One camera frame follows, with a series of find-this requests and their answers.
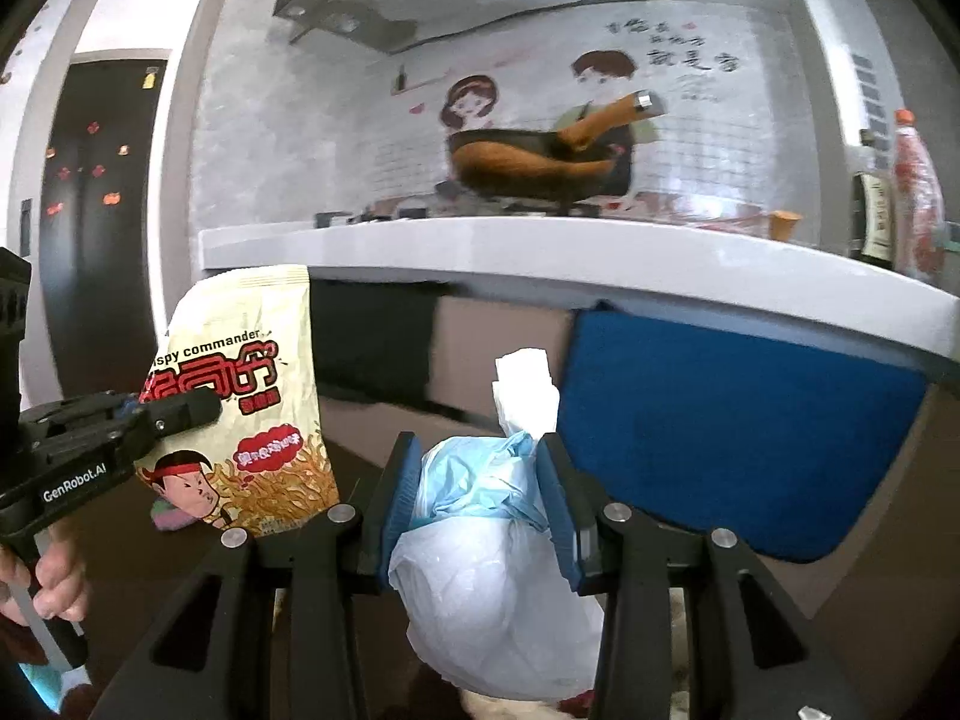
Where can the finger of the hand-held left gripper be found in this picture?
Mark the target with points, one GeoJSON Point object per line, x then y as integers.
{"type": "Point", "coordinates": [180, 414]}

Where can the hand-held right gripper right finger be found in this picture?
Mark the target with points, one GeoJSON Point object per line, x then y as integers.
{"type": "Point", "coordinates": [551, 487]}

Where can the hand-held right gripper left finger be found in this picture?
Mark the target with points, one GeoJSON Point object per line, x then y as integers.
{"type": "Point", "coordinates": [405, 487]}

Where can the cream noodle snack bag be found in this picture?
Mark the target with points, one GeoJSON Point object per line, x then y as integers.
{"type": "Point", "coordinates": [247, 345]}

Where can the white and blue plastic bag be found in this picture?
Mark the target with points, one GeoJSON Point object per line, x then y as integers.
{"type": "Point", "coordinates": [480, 577]}

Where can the person's left hand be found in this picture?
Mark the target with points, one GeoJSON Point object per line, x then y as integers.
{"type": "Point", "coordinates": [64, 585]}

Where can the white tissue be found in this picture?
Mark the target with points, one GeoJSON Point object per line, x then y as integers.
{"type": "Point", "coordinates": [525, 390]}

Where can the black door with red stickers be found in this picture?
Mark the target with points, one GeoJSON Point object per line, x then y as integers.
{"type": "Point", "coordinates": [97, 225]}

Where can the teal cloth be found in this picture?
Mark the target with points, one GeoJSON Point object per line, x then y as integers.
{"type": "Point", "coordinates": [52, 686]}

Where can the white kitchen counter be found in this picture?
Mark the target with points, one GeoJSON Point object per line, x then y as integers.
{"type": "Point", "coordinates": [525, 247]}

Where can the black gas stove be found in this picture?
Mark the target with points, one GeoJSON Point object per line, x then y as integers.
{"type": "Point", "coordinates": [405, 211]}

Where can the orange cup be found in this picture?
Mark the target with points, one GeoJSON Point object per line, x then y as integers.
{"type": "Point", "coordinates": [784, 225]}

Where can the dark sauce bottle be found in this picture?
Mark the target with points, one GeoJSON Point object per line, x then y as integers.
{"type": "Point", "coordinates": [874, 210]}

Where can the plastic bottle with orange cap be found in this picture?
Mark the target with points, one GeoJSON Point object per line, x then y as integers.
{"type": "Point", "coordinates": [919, 195]}

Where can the cartoon wall sticker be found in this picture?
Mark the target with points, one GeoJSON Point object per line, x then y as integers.
{"type": "Point", "coordinates": [472, 101]}

